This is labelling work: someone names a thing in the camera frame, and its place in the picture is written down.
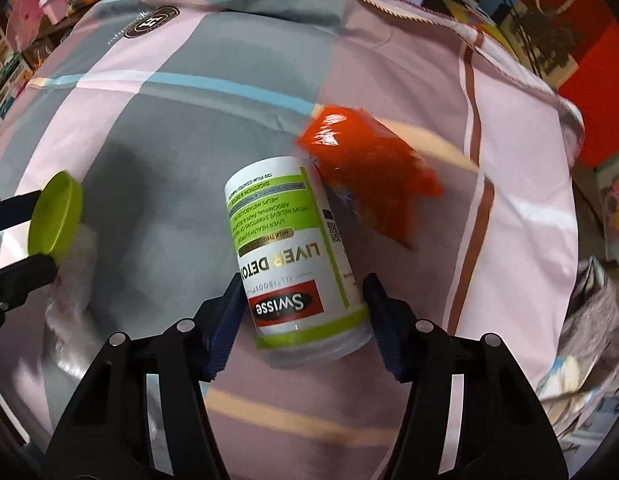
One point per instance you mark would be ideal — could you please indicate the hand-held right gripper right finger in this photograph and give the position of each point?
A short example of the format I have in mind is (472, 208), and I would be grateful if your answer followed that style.
(389, 340)

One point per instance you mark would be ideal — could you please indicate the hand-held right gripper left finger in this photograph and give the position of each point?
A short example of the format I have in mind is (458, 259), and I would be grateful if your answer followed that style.
(224, 330)

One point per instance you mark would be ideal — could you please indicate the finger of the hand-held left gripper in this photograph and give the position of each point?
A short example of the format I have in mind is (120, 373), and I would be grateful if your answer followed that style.
(24, 275)
(14, 210)

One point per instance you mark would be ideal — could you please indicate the lime green lid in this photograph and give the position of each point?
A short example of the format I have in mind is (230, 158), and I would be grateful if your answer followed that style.
(54, 215)

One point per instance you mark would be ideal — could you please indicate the white bottle with green label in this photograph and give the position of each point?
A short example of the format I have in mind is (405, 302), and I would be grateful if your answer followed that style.
(289, 260)

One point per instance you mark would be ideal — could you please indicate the orange snack packet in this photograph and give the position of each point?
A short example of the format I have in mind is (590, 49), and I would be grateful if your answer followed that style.
(369, 160)

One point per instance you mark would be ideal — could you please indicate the grey patterned cloth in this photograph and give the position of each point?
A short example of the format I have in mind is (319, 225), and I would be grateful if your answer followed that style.
(584, 340)

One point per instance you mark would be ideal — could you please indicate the pink toy box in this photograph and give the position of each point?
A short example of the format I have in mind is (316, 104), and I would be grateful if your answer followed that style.
(34, 10)

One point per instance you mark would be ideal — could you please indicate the pink and grey plaid sheet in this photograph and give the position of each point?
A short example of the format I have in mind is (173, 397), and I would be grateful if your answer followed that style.
(389, 85)

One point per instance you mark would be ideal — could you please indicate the yellow printed box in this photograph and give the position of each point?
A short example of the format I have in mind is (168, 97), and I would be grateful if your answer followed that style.
(474, 25)

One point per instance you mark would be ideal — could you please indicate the red box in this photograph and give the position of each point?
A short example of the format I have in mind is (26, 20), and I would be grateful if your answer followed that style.
(599, 60)

